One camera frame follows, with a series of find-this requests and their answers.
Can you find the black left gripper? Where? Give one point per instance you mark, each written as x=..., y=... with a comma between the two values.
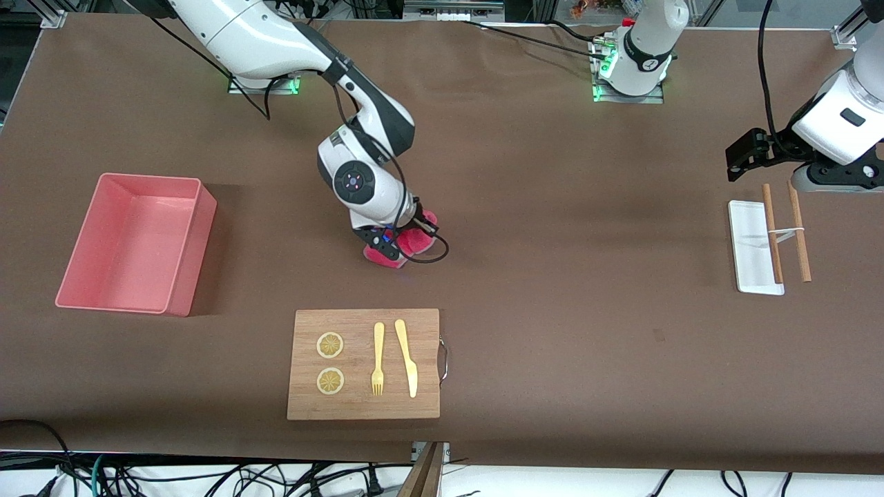
x=769, y=150

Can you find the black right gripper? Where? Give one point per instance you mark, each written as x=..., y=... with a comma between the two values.
x=415, y=224

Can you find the red cloth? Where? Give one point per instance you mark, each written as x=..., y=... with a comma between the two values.
x=383, y=258

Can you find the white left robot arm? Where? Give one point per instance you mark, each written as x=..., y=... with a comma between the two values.
x=649, y=41

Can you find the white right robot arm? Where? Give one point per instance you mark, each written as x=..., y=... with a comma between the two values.
x=242, y=34

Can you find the wooden rack rod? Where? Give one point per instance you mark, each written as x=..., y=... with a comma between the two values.
x=802, y=262
x=768, y=207

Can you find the white rack tray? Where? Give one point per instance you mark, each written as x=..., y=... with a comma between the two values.
x=749, y=262

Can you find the yellow plastic fork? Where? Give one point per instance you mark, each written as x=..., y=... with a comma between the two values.
x=378, y=338

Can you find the lemon slice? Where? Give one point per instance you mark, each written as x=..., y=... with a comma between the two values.
x=330, y=381
x=330, y=345

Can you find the yellow plastic knife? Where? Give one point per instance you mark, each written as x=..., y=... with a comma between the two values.
x=411, y=379

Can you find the silver device box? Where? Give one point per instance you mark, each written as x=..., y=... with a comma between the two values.
x=449, y=10

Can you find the wooden beam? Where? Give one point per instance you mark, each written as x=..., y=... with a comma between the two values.
x=423, y=476

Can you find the black power plug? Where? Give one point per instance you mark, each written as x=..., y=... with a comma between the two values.
x=374, y=485

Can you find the pink plastic bin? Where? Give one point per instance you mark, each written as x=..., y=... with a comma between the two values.
x=103, y=283

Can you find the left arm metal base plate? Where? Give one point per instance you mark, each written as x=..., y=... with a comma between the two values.
x=632, y=99

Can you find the aluminium frame profile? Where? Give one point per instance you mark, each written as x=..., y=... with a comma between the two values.
x=54, y=19
x=846, y=34

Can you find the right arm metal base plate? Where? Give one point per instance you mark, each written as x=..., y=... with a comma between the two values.
x=283, y=88

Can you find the small metal table bracket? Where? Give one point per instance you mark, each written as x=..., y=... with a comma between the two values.
x=446, y=452

